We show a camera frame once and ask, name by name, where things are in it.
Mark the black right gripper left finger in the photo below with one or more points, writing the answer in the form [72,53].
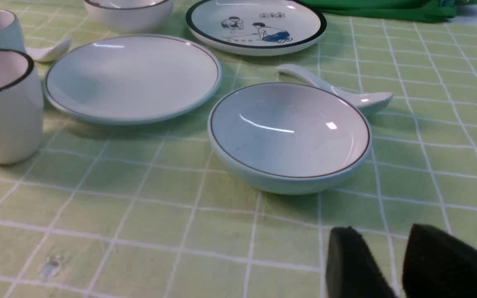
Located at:
[351,270]

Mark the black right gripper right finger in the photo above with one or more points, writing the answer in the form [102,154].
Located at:
[438,265]

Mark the pale blue shallow bowl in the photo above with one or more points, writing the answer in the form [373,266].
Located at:
[289,139]

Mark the plain white ceramic spoon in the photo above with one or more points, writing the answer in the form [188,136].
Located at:
[368,103]

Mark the green checkered tablecloth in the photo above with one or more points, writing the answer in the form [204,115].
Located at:
[150,212]

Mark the green backdrop cloth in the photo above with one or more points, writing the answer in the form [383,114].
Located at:
[426,11]

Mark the white plate with children drawing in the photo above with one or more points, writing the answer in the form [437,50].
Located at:
[260,28]

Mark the pale blue large plate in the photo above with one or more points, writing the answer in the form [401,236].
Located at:
[133,79]

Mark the white bowl black rim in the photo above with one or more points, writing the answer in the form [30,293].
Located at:
[129,16]

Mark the white cup black rim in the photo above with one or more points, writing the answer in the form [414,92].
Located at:
[21,107]

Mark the white spoon with printed handle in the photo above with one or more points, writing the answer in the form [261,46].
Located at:
[49,54]

